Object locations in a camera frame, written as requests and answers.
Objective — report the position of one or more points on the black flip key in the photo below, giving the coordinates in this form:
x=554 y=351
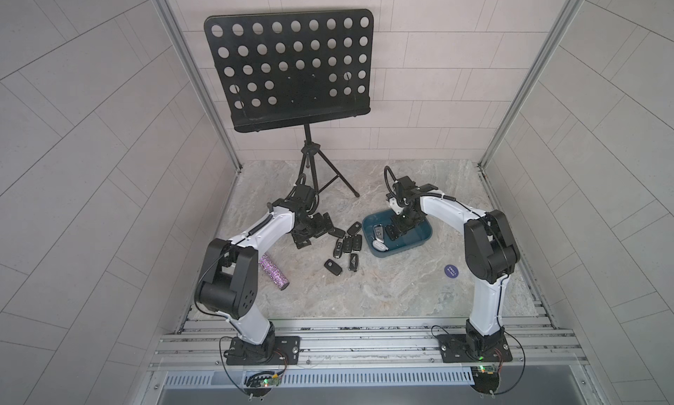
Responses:
x=357 y=243
x=347 y=244

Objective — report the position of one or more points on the green circuit board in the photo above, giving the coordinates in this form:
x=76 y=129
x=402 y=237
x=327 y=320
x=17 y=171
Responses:
x=260 y=384
x=486 y=379

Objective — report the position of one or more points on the purple glitter cylinder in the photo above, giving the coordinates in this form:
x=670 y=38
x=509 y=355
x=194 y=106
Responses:
x=274 y=272

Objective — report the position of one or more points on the black vw key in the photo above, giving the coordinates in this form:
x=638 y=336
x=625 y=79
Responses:
x=337 y=232
x=333 y=267
x=354 y=229

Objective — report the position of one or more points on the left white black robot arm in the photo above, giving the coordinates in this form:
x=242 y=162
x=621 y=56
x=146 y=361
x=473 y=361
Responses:
x=228 y=280

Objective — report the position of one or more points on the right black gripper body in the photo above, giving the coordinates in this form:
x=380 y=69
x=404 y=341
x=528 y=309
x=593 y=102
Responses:
x=406 y=219

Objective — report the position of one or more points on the white oval key fob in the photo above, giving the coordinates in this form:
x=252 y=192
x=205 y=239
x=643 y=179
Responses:
x=379 y=246

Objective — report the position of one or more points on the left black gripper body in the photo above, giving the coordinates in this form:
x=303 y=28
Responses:
x=312 y=227

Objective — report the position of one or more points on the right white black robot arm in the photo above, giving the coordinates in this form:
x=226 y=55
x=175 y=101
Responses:
x=490 y=252

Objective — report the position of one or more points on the black flip key right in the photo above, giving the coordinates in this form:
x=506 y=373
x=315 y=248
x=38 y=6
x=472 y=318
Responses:
x=357 y=243

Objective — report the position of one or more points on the black chrome slim key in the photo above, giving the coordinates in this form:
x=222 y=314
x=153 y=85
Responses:
x=337 y=251

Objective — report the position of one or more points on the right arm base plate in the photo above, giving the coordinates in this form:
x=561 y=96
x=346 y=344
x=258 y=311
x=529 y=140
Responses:
x=473 y=348

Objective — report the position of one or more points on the black perforated music stand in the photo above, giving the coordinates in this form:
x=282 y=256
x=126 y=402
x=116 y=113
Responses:
x=281 y=70

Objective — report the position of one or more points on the black VW key top right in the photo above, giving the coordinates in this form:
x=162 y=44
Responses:
x=354 y=229

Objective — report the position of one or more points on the left green circuit board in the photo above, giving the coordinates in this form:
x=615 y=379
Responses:
x=260 y=384

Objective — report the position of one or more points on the right green circuit board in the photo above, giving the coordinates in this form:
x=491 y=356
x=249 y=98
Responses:
x=486 y=379

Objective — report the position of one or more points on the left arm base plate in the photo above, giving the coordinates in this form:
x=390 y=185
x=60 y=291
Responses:
x=263 y=351

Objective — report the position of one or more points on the black VW key top left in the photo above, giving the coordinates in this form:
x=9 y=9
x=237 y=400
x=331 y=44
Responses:
x=337 y=232

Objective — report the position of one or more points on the black flip key middle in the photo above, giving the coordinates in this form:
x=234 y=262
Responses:
x=347 y=244

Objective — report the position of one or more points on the purple round sticker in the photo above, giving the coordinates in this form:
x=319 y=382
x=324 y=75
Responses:
x=451 y=271

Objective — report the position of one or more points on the silver BMW car key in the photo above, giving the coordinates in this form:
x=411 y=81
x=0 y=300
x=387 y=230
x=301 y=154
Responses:
x=379 y=233

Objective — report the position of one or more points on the aluminium mounting rail frame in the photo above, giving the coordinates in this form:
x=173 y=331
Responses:
x=375 y=352

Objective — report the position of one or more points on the teal plastic storage box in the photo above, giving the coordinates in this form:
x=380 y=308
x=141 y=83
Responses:
x=412 y=239

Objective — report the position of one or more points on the black VW key lower left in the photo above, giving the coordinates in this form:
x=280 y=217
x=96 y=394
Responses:
x=333 y=267

